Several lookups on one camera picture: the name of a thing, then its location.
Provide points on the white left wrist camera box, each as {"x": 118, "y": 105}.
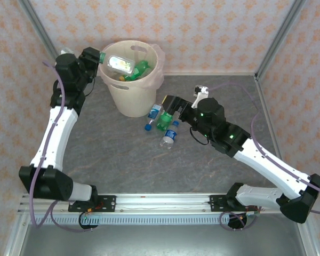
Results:
{"x": 66, "y": 50}

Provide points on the aluminium table side rail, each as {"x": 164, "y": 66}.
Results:
{"x": 279, "y": 149}

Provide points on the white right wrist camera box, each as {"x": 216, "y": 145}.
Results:
{"x": 201, "y": 92}

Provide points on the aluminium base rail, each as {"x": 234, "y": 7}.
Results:
{"x": 162, "y": 202}

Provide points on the clear bottle fruit print label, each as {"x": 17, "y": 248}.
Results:
{"x": 121, "y": 63}

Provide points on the crushed bottle light blue label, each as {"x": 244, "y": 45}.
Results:
{"x": 154, "y": 112}

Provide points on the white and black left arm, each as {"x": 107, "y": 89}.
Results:
{"x": 56, "y": 133}

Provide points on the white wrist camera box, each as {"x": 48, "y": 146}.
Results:
{"x": 66, "y": 50}
{"x": 201, "y": 92}

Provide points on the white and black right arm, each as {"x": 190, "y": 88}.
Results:
{"x": 269, "y": 165}

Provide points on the aluminium frame post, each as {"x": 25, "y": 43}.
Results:
{"x": 46, "y": 40}
{"x": 278, "y": 40}

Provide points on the cream plastic bin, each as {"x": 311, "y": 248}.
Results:
{"x": 133, "y": 101}

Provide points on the blue label blue cap bottle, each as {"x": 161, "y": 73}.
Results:
{"x": 170, "y": 135}

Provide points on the grey sheet metal panel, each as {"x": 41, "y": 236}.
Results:
{"x": 162, "y": 240}

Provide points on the green bottle yellow cap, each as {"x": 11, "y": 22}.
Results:
{"x": 140, "y": 70}
{"x": 164, "y": 121}

